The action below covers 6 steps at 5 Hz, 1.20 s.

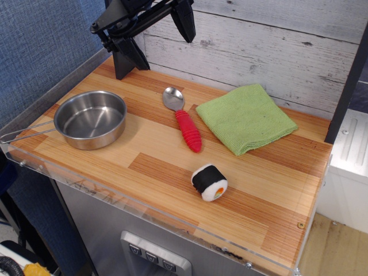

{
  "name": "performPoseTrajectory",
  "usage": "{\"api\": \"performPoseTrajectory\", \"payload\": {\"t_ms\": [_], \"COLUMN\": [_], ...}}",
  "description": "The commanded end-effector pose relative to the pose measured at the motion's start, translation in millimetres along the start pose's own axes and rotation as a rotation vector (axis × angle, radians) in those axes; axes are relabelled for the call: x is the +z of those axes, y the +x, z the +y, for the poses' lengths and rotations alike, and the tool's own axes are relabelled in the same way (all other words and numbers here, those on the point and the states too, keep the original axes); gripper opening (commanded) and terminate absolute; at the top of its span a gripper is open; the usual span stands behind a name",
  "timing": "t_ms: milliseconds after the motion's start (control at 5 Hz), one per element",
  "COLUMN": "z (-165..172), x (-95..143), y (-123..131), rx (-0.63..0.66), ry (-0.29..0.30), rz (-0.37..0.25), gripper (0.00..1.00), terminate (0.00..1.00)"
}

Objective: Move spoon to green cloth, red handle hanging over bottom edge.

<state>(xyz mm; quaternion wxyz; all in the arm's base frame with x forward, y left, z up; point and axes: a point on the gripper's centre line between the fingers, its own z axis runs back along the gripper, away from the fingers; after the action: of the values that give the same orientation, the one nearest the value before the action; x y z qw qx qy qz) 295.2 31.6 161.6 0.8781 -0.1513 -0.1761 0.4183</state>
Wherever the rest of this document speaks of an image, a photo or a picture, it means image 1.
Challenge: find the black cable bottom left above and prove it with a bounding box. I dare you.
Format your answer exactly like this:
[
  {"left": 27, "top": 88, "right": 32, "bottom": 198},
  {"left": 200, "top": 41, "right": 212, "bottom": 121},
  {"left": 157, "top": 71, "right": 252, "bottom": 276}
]
[{"left": 0, "top": 256, "right": 24, "bottom": 276}]

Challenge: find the clear acrylic table guard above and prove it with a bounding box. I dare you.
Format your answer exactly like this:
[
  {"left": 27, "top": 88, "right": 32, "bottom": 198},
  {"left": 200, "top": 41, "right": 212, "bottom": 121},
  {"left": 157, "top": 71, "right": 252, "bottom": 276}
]
[{"left": 3, "top": 134, "right": 332, "bottom": 275}]

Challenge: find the white grooved appliance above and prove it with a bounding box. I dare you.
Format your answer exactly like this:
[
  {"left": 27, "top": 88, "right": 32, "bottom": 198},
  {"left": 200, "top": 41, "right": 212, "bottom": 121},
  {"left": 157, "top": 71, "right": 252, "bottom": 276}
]
[{"left": 317, "top": 109, "right": 367, "bottom": 233}]

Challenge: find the silver control panel with buttons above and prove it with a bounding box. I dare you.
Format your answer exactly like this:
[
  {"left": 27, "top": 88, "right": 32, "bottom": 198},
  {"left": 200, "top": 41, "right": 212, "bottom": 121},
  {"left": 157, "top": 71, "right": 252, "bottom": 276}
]
[{"left": 120, "top": 231, "right": 192, "bottom": 275}]

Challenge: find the plush sushi roll toy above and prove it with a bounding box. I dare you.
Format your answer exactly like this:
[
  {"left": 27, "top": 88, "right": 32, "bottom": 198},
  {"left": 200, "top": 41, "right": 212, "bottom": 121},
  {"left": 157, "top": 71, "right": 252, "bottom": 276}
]
[{"left": 191, "top": 164, "right": 228, "bottom": 202}]

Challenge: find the yellow object bottom left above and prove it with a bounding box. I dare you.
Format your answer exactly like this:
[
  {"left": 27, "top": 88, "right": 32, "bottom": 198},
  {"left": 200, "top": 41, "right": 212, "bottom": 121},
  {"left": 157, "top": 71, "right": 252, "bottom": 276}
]
[{"left": 23, "top": 263, "right": 51, "bottom": 276}]

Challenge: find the black vertical post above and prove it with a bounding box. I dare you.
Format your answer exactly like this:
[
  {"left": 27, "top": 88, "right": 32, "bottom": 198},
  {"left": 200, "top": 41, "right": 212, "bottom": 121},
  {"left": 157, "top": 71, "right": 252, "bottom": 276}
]
[
  {"left": 105, "top": 1, "right": 135, "bottom": 80},
  {"left": 324, "top": 24, "right": 367, "bottom": 144}
]

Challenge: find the black vertical post right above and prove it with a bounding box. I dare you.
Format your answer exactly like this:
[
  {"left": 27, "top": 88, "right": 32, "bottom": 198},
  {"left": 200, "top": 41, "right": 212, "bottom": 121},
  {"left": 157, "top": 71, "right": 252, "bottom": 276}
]
[{"left": 324, "top": 24, "right": 367, "bottom": 144}]

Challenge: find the green folded cloth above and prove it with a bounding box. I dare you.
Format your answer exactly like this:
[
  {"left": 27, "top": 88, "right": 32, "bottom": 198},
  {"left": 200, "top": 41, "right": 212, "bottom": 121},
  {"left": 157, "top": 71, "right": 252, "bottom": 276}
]
[{"left": 196, "top": 84, "right": 298, "bottom": 156}]

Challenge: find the red handled metal spoon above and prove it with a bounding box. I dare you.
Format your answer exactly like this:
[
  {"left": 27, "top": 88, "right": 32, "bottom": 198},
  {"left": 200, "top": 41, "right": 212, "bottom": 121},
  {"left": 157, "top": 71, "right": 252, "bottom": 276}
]
[{"left": 163, "top": 87, "right": 202, "bottom": 153}]

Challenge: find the stainless steel pan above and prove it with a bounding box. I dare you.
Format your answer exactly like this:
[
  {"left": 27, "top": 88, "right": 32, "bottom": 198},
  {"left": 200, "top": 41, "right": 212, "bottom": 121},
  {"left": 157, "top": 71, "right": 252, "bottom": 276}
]
[{"left": 1, "top": 90, "right": 127, "bottom": 150}]

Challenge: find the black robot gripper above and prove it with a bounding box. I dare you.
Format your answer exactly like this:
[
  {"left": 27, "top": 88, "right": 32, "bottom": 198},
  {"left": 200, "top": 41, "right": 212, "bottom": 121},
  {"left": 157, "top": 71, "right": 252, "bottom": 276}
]
[{"left": 90, "top": 0, "right": 196, "bottom": 70}]

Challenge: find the black vertical post left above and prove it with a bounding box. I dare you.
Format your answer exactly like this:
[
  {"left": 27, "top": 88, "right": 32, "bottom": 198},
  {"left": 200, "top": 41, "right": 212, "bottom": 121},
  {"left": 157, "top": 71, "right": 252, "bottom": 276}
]
[{"left": 105, "top": 1, "right": 135, "bottom": 80}]

